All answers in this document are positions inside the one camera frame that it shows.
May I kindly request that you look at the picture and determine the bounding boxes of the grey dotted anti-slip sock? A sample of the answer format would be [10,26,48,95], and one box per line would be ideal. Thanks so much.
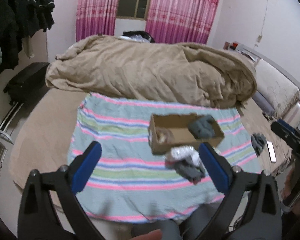
[165,157,206,185]

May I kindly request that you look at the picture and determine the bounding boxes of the clear plastic snack bag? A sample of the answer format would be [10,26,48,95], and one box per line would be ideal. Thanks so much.
[148,127,175,146]

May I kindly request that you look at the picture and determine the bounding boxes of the left hand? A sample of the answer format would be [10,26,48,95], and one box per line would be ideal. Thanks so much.
[130,229,162,240]

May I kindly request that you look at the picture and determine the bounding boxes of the white smartphone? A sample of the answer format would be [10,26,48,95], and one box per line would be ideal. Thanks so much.
[267,141,276,163]

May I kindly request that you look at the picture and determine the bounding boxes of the grey sock pair on bed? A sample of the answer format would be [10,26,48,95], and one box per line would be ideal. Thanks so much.
[251,133,267,156]

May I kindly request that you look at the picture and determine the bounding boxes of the tan bed sheet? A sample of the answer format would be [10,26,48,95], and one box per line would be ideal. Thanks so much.
[9,88,87,189]

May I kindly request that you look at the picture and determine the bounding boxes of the striped pastel towel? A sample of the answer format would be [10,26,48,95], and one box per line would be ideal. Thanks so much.
[68,93,261,223]

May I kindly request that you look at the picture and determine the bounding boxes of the white embroidered pillow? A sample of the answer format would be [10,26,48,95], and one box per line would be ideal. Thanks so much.
[255,59,300,118]

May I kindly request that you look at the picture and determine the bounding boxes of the open cardboard box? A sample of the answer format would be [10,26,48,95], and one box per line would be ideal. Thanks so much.
[148,113,225,154]

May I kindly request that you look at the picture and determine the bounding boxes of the black bench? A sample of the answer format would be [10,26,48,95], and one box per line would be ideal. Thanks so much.
[3,62,49,106]

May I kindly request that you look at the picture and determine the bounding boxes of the tan fleece blanket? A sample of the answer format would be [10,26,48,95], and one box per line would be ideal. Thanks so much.
[45,35,257,109]

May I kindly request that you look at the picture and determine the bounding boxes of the right pink curtain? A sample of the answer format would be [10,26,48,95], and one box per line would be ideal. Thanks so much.
[145,0,219,44]

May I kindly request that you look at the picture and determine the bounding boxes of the pink curtain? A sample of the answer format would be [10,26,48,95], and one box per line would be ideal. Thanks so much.
[145,0,219,44]
[76,0,119,41]

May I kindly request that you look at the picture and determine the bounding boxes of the left pink curtain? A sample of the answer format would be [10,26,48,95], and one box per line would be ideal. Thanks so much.
[76,0,119,41]

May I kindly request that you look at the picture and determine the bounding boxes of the black hanging clothes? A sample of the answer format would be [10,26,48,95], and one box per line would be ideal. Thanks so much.
[0,0,55,74]

